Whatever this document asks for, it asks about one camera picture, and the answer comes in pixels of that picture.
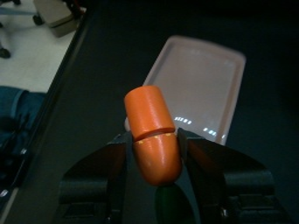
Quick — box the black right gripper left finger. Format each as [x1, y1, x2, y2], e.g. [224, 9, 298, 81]
[52, 130, 135, 224]

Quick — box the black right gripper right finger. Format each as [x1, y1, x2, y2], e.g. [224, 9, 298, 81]
[176, 127, 294, 224]

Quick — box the orange toy carrot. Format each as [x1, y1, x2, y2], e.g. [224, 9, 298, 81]
[123, 84, 184, 224]

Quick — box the pink rectangular plate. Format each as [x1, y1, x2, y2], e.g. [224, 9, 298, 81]
[124, 35, 248, 146]

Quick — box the blue jeans leg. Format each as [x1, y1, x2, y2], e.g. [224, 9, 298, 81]
[0, 85, 48, 152]

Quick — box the beige box on floor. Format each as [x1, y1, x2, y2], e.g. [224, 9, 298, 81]
[32, 0, 86, 39]

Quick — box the office chair base with casters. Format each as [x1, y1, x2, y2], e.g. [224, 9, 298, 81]
[0, 0, 46, 60]

